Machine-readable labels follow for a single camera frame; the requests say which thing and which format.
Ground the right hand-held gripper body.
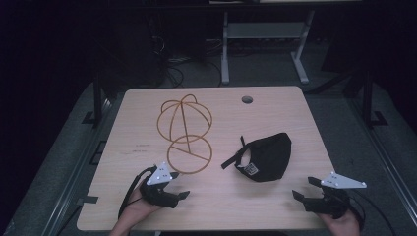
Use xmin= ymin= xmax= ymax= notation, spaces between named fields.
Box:
xmin=302 ymin=170 xmax=368 ymax=220

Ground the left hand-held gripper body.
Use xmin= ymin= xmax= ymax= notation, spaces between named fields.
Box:
xmin=140 ymin=161 xmax=180 ymax=209

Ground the gold wire hat stand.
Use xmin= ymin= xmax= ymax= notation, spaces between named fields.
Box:
xmin=156 ymin=93 xmax=213 ymax=176

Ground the black cap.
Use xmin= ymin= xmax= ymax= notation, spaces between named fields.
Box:
xmin=220 ymin=132 xmax=293 ymax=184

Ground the person's right hand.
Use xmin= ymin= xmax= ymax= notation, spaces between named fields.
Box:
xmin=319 ymin=208 xmax=363 ymax=236

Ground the person's left hand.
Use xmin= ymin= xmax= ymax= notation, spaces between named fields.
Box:
xmin=121 ymin=189 xmax=164 ymax=229

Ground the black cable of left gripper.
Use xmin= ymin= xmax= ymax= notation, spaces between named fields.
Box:
xmin=117 ymin=165 xmax=157 ymax=220

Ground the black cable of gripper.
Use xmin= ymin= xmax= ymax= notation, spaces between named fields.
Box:
xmin=346 ymin=189 xmax=398 ymax=236
xmin=117 ymin=165 xmax=157 ymax=220

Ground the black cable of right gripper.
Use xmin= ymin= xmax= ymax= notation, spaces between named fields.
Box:
xmin=346 ymin=189 xmax=398 ymax=236

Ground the grey metal floor rail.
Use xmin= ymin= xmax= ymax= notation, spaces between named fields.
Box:
xmin=40 ymin=94 xmax=127 ymax=236
xmin=347 ymin=96 xmax=417 ymax=219

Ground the black metal post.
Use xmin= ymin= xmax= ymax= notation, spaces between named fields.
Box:
xmin=82 ymin=73 xmax=104 ymax=127
xmin=361 ymin=62 xmax=389 ymax=130

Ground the bundle of floor cables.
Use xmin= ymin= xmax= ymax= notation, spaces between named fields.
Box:
xmin=149 ymin=32 xmax=224 ymax=89

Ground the white metal table frame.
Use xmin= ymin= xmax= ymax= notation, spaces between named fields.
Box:
xmin=220 ymin=9 xmax=316 ymax=86

